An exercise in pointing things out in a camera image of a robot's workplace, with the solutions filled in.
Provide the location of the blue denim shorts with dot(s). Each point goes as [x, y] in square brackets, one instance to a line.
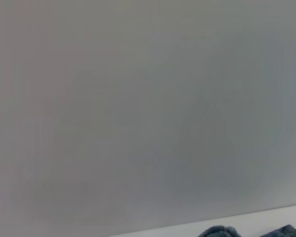
[219, 232]

